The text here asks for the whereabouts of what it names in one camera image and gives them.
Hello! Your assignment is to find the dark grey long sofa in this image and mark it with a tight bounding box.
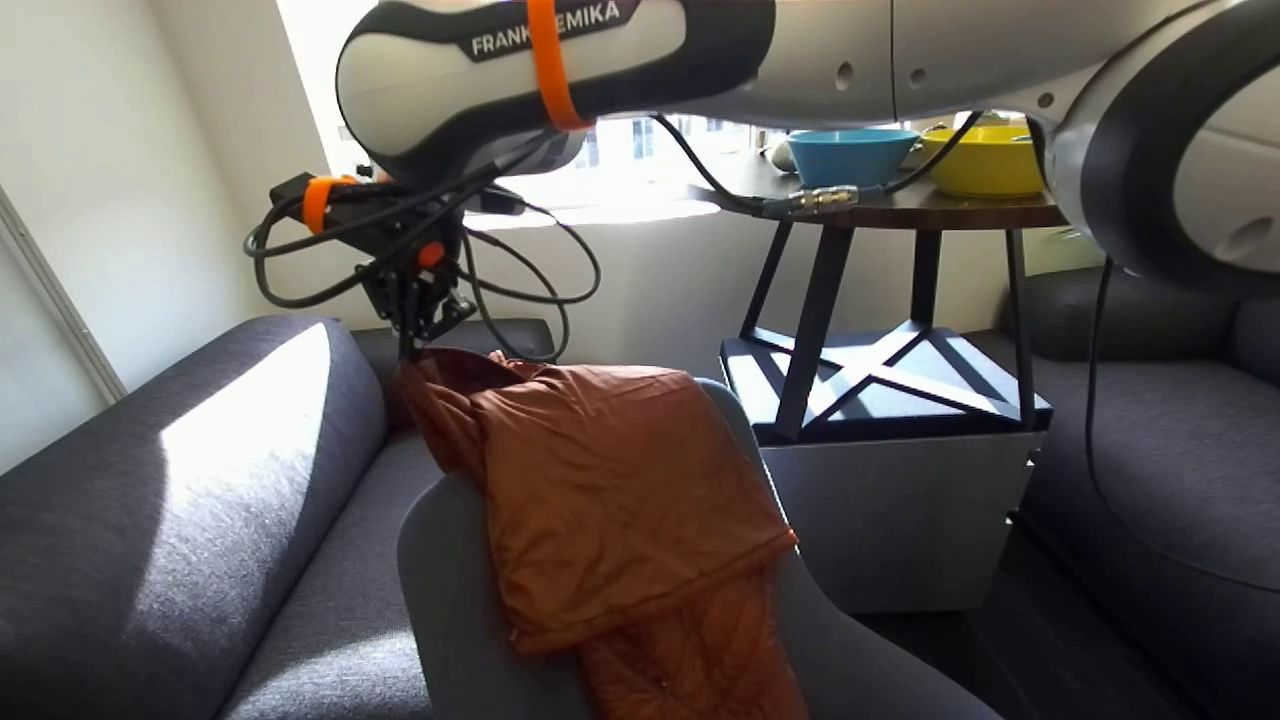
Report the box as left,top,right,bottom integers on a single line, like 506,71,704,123
0,312,560,720

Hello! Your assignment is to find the blue bowl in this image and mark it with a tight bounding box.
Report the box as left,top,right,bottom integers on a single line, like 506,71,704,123
786,123,926,192

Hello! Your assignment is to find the dark grey corner sofa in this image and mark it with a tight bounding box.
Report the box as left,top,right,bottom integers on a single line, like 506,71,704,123
995,265,1280,720

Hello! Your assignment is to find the white cabinet with dark cushion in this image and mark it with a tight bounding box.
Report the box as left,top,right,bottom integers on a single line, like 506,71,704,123
717,317,1056,616

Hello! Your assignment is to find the orange jersey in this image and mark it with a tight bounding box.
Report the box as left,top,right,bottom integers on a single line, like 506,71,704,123
393,348,817,720

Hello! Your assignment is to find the wide orange strap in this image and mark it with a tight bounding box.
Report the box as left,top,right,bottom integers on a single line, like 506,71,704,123
520,0,594,133

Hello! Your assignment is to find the round dark wooden table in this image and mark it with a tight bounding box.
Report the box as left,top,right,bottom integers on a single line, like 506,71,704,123
692,175,1072,444

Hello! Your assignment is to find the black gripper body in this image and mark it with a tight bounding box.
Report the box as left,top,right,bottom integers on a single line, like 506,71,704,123
361,213,479,335

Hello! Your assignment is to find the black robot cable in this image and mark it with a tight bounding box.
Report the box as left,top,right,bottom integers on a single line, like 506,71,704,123
240,112,1280,597

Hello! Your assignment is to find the narrow orange strap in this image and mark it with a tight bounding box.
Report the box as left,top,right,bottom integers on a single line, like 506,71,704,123
296,171,341,236

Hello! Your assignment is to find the yellow bowl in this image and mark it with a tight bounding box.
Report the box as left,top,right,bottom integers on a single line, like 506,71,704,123
917,112,1053,204

